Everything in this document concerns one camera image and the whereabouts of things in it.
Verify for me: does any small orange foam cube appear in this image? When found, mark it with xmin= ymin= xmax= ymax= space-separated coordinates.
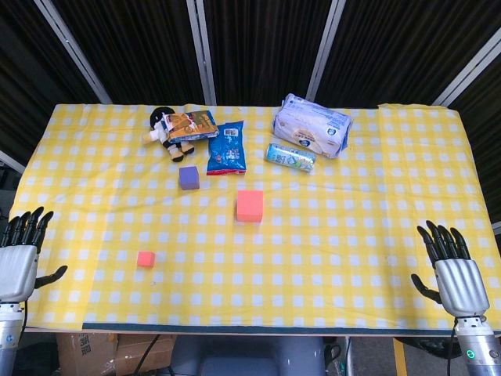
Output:
xmin=136 ymin=251 xmax=157 ymax=269

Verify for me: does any orange blue snack box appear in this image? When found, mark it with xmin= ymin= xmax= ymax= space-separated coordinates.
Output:
xmin=166 ymin=110 xmax=220 ymax=144

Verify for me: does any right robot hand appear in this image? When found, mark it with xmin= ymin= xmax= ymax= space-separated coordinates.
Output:
xmin=410 ymin=220 xmax=491 ymax=316

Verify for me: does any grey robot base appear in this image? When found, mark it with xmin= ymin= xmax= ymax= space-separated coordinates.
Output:
xmin=171 ymin=335 xmax=326 ymax=376

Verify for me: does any yellow table leg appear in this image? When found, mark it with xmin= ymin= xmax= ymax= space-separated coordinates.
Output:
xmin=392 ymin=338 xmax=406 ymax=376

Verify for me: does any plush doll black white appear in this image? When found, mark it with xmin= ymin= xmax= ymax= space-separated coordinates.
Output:
xmin=141 ymin=106 xmax=196 ymax=164

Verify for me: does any large orange foam cube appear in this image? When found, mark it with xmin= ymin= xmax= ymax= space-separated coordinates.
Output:
xmin=236 ymin=190 xmax=265 ymax=225

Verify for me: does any purple cube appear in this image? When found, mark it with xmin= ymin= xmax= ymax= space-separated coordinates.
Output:
xmin=178 ymin=165 xmax=200 ymax=191

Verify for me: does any yellow checkered tablecloth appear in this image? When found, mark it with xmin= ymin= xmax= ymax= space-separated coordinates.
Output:
xmin=0 ymin=102 xmax=501 ymax=331

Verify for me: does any brown cardboard box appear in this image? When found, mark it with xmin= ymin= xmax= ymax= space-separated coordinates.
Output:
xmin=56 ymin=332 xmax=177 ymax=376

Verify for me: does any white tissue pack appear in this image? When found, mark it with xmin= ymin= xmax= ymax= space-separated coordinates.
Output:
xmin=272 ymin=92 xmax=354 ymax=160

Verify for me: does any blue snack bag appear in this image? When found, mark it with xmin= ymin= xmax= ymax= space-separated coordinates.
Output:
xmin=206 ymin=120 xmax=248 ymax=176

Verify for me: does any black cable under table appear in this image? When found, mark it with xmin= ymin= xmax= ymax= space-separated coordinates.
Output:
xmin=135 ymin=334 xmax=168 ymax=375

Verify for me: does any white frame post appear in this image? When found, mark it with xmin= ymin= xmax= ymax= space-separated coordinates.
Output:
xmin=305 ymin=0 xmax=348 ymax=101
xmin=186 ymin=0 xmax=218 ymax=106
xmin=431 ymin=33 xmax=501 ymax=107
xmin=33 ymin=0 xmax=114 ymax=105

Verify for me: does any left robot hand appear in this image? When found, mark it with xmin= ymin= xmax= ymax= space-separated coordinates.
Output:
xmin=0 ymin=206 xmax=69 ymax=302

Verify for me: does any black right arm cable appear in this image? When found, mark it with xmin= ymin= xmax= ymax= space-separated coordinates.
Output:
xmin=449 ymin=316 xmax=460 ymax=363

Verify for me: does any green drink can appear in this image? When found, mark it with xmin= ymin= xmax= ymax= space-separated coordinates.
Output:
xmin=265 ymin=143 xmax=317 ymax=175

